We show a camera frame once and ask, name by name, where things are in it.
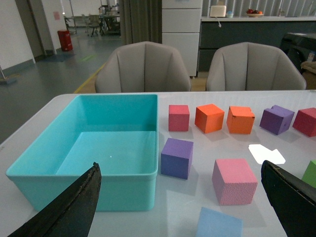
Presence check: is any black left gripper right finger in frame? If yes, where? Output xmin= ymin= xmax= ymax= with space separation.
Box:
xmin=261 ymin=160 xmax=316 ymax=237

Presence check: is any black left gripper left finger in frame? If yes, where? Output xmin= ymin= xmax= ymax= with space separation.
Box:
xmin=10 ymin=163 xmax=102 ymax=237

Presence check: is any light blue foam cube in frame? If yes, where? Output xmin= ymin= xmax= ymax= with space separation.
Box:
xmin=196 ymin=207 xmax=243 ymax=237

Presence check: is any green foam cube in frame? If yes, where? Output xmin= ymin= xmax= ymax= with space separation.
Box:
xmin=302 ymin=159 xmax=316 ymax=188

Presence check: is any pink foam cube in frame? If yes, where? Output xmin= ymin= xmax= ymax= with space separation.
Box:
xmin=212 ymin=158 xmax=258 ymax=205

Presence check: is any dark red foam cube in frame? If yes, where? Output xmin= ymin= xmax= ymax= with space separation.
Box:
xmin=292 ymin=108 xmax=316 ymax=137

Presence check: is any notched purple foam cube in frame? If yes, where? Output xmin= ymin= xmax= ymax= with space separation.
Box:
xmin=259 ymin=105 xmax=294 ymax=135

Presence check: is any teal plastic bin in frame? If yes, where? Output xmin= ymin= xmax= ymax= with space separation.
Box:
xmin=6 ymin=94 xmax=158 ymax=211

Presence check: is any chipped orange foam cube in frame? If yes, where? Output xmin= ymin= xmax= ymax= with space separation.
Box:
xmin=226 ymin=106 xmax=255 ymax=134

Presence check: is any right beige chair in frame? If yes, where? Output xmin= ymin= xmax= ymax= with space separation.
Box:
xmin=206 ymin=42 xmax=306 ymax=91

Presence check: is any beige chair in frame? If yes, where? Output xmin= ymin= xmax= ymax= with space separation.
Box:
xmin=95 ymin=41 xmax=191 ymax=93
xmin=206 ymin=42 xmax=306 ymax=91

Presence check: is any pink-red foam cube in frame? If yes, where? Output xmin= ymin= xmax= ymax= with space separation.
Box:
xmin=168 ymin=105 xmax=190 ymax=132

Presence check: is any left beige chair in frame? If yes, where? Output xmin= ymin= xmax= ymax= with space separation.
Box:
xmin=95 ymin=41 xmax=191 ymax=93

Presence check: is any red bin on floor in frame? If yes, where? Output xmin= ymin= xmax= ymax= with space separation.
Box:
xmin=57 ymin=30 xmax=73 ymax=51

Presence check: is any dark grey counter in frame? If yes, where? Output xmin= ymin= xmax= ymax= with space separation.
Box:
xmin=197 ymin=17 xmax=316 ymax=72

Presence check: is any fruit bowl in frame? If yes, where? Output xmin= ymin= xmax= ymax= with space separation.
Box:
xmin=246 ymin=8 xmax=264 ymax=17

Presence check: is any white toaster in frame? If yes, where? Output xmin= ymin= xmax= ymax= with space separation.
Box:
xmin=209 ymin=5 xmax=227 ymax=18

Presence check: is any white drawer cabinet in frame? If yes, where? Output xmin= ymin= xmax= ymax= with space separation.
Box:
xmin=162 ymin=0 xmax=202 ymax=77

